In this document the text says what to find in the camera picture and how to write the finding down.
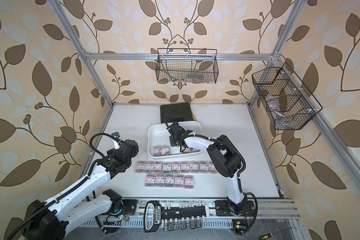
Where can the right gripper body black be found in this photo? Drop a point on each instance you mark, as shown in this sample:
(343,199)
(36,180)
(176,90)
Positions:
(173,141)

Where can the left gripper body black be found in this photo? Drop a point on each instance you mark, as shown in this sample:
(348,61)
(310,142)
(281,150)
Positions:
(111,153)

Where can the white plastic storage tray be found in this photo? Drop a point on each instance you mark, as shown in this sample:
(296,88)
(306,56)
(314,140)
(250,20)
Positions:
(158,135)

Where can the paper clip box eleventh removed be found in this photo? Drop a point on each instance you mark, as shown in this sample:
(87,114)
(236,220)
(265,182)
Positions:
(159,181)

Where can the paper clip box fourteenth removed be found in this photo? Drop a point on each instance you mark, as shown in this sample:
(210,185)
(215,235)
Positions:
(188,182)

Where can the paper clip box thirteenth removed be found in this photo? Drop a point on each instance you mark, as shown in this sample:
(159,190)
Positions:
(179,181)

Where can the paper clip box twelfth removed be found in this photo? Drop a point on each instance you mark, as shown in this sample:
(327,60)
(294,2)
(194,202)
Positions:
(169,181)

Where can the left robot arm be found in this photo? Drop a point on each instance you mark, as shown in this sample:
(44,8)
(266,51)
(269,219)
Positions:
(54,218)

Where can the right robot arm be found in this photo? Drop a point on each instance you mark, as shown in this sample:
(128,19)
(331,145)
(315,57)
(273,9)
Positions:
(228,162)

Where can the black socket set holder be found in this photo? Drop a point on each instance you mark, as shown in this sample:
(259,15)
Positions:
(186,216)

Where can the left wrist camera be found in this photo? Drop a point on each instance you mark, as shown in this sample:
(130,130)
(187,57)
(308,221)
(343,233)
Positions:
(115,135)

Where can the black wire basket back wall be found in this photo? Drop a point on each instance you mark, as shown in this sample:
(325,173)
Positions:
(187,65)

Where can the black wire basket wall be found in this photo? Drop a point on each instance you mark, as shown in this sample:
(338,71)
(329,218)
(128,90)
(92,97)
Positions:
(187,65)
(289,103)

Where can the black wire basket right wall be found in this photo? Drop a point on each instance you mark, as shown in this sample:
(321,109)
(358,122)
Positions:
(289,103)

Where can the yellow handled screwdriver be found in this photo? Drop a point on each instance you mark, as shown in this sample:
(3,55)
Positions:
(271,235)

